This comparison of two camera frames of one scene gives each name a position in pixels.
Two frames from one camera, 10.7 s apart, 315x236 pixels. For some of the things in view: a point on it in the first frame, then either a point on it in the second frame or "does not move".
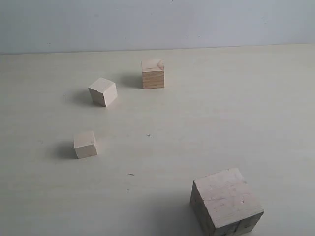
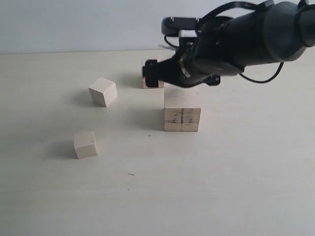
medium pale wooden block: x=103 y=91 does not move
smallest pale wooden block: x=85 y=145 does not move
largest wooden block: x=226 y=204 → x=182 y=106
